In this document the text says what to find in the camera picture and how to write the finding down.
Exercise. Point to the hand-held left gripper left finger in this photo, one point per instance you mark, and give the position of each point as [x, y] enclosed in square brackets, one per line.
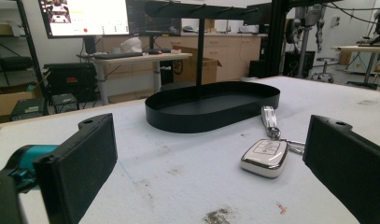
[81, 161]

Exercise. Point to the grey metal stand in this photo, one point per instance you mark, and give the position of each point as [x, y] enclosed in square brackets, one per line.
[304, 40]

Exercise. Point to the small black box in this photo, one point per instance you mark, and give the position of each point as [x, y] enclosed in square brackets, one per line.
[64, 102]

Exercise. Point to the white bundle on desk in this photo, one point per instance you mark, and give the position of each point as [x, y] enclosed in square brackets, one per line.
[131, 45]

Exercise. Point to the dark computer monitor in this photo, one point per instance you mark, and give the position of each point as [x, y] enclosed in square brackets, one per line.
[153, 26]

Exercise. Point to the light table with black legs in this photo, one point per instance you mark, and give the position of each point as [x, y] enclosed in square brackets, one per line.
[362, 49]

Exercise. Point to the white car key fob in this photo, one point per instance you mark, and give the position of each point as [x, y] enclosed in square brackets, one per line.
[265, 157]

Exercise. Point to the open cardboard box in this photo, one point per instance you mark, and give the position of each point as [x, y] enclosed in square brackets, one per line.
[187, 68]

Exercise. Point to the black keyboard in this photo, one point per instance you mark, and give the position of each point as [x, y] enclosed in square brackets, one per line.
[117, 55]

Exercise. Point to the black shelf rack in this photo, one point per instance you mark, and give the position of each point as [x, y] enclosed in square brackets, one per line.
[29, 40]

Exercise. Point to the black metal frame post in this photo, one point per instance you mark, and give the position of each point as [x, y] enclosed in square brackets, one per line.
[278, 40]

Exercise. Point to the beige cabinet counter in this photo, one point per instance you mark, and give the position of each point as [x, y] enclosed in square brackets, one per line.
[231, 49]

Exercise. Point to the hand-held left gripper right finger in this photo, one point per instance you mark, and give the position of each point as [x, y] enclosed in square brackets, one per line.
[346, 161]

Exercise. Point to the light wooden desk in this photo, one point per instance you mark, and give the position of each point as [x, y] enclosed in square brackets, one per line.
[141, 58]

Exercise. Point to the bright computer monitor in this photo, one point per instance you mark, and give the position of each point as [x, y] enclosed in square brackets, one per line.
[88, 17]

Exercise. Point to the large black equipment case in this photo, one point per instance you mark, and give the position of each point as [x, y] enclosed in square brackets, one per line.
[71, 79]

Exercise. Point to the black oval tray key stand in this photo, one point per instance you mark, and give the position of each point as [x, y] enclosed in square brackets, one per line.
[206, 115]

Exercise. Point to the dark grey electronic device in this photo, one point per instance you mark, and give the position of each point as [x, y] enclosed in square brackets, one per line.
[29, 109]

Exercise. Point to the brown cardboard box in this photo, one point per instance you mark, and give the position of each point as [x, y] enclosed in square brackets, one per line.
[7, 101]

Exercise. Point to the metal keys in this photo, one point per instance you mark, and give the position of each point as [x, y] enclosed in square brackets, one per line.
[295, 146]

